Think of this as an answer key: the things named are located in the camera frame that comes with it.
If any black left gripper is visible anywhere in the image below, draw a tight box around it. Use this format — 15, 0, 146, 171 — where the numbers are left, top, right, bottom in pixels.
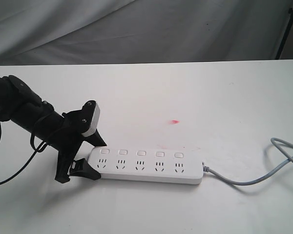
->
54, 108, 106, 183

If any white five-outlet power strip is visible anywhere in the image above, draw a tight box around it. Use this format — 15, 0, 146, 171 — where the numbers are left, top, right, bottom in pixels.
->
88, 146, 203, 185

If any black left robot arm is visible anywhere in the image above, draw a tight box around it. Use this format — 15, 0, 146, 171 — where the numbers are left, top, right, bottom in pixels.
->
0, 75, 106, 183

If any grey backdrop cloth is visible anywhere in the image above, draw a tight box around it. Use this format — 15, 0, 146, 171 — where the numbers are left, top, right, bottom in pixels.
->
0, 0, 293, 65

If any black tripod stand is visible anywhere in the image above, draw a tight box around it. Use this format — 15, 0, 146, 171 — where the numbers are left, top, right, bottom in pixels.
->
275, 7, 293, 60

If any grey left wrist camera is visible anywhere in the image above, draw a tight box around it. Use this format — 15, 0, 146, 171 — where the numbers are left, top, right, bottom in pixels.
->
82, 100, 101, 137

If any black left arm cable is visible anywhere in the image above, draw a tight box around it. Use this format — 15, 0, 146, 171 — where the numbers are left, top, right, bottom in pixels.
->
0, 99, 71, 187

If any grey power cable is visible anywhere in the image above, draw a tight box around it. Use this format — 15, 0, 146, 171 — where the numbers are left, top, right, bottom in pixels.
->
201, 138, 293, 189

